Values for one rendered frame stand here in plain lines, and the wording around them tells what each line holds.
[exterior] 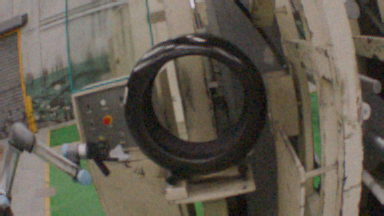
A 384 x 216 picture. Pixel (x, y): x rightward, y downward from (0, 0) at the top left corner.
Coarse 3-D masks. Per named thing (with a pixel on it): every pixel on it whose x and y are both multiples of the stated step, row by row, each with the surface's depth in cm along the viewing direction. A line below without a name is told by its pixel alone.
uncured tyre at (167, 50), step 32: (160, 64) 167; (224, 64) 166; (128, 96) 172; (256, 96) 168; (128, 128) 176; (160, 128) 199; (256, 128) 170; (160, 160) 174; (192, 160) 174; (224, 160) 173
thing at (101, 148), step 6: (90, 144) 185; (96, 144) 183; (102, 144) 185; (108, 144) 187; (90, 150) 186; (96, 150) 185; (102, 150) 184; (108, 150) 184; (90, 156) 187; (96, 156) 186; (102, 156) 184
